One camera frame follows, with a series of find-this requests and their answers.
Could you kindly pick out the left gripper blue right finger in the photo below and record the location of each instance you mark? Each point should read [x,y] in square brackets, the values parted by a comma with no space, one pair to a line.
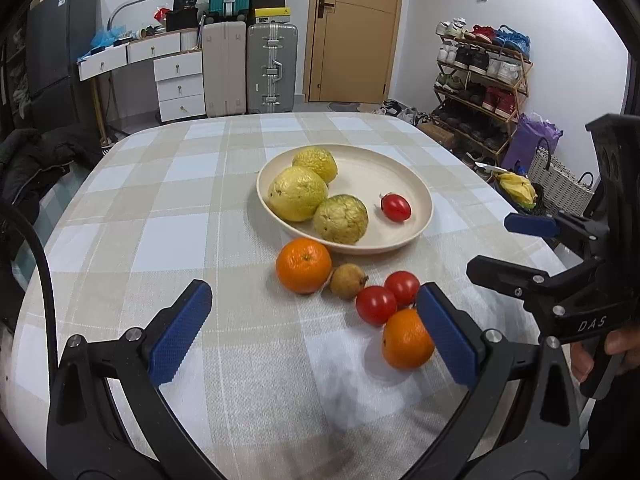
[518,419]

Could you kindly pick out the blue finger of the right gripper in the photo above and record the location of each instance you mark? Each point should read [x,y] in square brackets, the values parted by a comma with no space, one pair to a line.
[529,285]
[539,226]

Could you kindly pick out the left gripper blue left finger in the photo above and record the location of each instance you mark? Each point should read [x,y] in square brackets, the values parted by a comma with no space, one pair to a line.
[108,418]

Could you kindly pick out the orange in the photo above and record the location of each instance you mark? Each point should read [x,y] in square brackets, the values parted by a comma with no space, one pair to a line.
[406,343]
[303,266]

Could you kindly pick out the oblong red tomato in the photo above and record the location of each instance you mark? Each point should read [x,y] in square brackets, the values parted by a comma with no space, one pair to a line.
[395,207]

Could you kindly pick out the small brown fruit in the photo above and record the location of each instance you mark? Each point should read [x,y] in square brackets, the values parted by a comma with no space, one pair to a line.
[347,281]

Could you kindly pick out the greenish bumpy citrus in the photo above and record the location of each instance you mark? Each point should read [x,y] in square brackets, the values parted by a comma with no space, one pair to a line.
[341,219]

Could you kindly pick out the yellow-green bumpy citrus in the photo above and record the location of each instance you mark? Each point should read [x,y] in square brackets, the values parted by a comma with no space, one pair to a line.
[318,160]

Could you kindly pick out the large yellow citrus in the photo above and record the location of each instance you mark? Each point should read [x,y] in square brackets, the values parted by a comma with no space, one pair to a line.
[296,193]

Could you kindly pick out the woven basket bag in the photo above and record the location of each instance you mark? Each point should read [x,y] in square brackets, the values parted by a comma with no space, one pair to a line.
[561,189]

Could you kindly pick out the banana peels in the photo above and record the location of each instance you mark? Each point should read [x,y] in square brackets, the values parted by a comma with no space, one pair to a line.
[517,188]

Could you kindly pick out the purple bag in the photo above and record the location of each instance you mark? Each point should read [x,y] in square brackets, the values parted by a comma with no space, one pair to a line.
[532,132]

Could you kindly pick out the wooden shoe rack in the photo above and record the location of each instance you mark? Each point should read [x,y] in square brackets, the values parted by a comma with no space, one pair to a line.
[482,84]

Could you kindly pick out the cream round plate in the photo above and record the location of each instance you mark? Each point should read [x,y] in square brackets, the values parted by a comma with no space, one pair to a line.
[375,203]

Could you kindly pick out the checkered beige tablecloth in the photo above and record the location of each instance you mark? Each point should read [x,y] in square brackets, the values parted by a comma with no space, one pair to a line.
[277,385]

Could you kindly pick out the black jacket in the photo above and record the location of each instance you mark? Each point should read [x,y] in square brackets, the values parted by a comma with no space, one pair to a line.
[32,162]

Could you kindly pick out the wooden door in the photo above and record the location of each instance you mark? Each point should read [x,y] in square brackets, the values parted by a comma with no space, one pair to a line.
[350,50]

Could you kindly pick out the silver suitcase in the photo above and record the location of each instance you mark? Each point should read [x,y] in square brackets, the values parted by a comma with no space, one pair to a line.
[271,67]

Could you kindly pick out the white drawer desk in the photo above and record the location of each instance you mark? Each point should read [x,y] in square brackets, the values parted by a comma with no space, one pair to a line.
[161,76]

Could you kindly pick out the beige suitcase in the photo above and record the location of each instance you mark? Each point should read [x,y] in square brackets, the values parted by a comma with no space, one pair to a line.
[224,68]

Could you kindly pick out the dark refrigerator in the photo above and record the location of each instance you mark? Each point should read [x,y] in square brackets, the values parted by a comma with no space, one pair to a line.
[58,33]

